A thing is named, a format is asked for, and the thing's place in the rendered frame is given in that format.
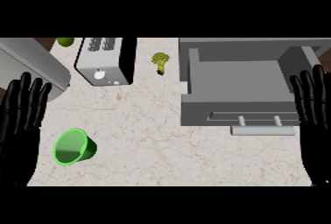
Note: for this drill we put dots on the grey rounded appliance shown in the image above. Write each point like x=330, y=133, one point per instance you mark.
x=30, y=67

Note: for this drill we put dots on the green broccoli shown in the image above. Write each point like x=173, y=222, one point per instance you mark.
x=160, y=61

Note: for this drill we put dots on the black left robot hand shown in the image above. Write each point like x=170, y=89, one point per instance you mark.
x=20, y=122

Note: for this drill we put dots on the green cup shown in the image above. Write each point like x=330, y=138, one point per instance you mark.
x=73, y=147

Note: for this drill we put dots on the grey open drawer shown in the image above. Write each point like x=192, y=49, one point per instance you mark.
x=246, y=78

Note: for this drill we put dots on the silver toaster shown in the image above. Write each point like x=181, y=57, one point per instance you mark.
x=104, y=62

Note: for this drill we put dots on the green round fruit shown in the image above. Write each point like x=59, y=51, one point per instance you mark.
x=65, y=41

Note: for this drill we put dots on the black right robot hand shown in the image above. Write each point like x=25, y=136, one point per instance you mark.
x=315, y=128

